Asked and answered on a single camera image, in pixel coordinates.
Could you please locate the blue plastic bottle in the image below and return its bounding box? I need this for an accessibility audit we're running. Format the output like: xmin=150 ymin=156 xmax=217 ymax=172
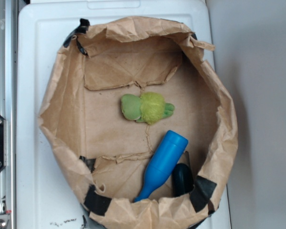
xmin=134 ymin=130 xmax=188 ymax=202

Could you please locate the brown paper lined bin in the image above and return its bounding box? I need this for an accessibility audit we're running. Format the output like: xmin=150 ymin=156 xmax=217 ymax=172
xmin=38 ymin=16 xmax=238 ymax=229

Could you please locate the white plastic tote lid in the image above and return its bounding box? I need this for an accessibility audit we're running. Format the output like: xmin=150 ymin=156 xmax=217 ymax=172
xmin=16 ymin=0 xmax=233 ymax=229

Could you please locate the green plush frog toy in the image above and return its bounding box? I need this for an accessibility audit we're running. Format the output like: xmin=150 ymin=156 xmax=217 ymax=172
xmin=121 ymin=92 xmax=175 ymax=125

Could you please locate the dark teal scraper tool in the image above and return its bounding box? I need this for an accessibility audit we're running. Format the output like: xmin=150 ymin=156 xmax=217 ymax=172
xmin=172 ymin=151 xmax=194 ymax=197

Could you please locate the aluminium frame rail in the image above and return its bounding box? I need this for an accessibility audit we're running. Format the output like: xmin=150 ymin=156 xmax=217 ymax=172
xmin=0 ymin=0 xmax=18 ymax=229

